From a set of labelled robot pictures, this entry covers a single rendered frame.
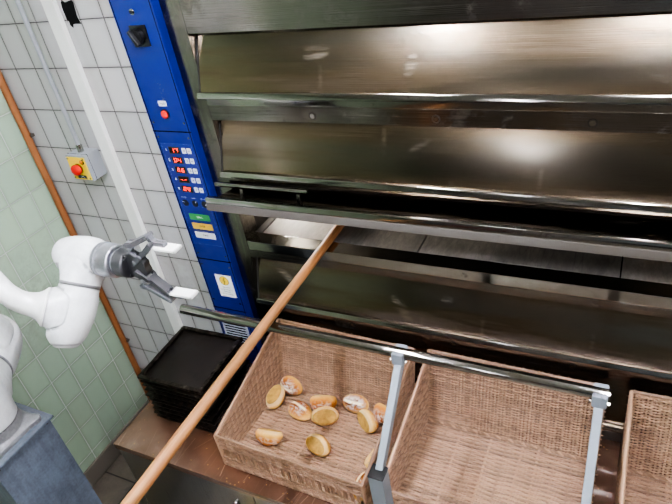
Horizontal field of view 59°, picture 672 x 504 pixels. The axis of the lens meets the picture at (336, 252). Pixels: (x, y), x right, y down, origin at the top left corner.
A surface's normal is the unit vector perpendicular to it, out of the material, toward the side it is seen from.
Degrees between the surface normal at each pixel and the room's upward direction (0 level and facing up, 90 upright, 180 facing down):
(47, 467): 90
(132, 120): 90
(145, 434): 0
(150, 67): 90
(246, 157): 70
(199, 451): 0
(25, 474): 90
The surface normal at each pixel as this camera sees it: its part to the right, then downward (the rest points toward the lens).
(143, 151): -0.42, 0.56
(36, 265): 0.90, 0.12
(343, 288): -0.44, 0.25
